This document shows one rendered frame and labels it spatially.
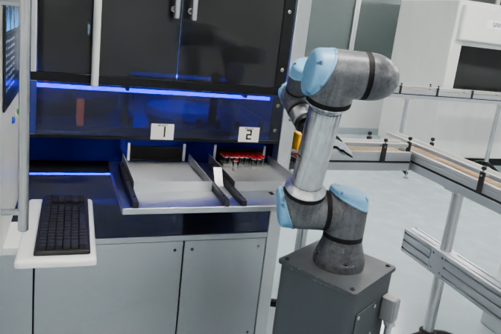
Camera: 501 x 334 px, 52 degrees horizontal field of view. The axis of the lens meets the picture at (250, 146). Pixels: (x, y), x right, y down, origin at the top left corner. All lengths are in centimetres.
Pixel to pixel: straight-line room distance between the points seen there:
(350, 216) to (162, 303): 101
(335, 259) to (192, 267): 81
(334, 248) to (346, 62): 55
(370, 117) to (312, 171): 653
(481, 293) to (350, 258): 96
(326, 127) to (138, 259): 108
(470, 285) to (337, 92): 137
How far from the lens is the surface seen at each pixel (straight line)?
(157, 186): 170
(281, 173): 203
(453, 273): 245
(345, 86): 122
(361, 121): 780
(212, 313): 229
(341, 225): 147
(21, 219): 140
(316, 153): 132
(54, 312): 216
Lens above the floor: 145
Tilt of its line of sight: 14 degrees down
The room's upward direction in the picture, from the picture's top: 7 degrees clockwise
